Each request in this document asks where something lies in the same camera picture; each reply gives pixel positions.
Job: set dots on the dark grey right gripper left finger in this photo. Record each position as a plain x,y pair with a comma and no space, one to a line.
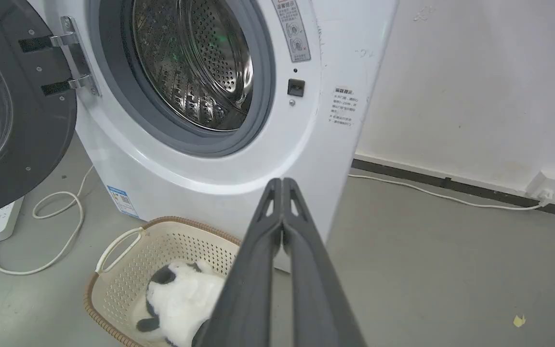
253,279

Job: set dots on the black and white panda plush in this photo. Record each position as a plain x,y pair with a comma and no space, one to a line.
181,301

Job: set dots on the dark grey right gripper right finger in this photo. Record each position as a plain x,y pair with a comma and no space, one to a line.
313,284

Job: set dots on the dark round washing machine door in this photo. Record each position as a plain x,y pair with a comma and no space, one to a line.
12,106

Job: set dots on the black baseboard strip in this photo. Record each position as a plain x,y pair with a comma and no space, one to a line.
451,185

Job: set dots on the cream perforated laundry basket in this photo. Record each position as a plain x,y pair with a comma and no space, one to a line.
128,279

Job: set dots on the yellow paper scrap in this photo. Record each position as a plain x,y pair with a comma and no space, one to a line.
519,320

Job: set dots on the white front-load washing machine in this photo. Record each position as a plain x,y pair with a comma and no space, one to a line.
200,96

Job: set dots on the white wall socket plug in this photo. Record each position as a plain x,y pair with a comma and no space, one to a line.
549,188

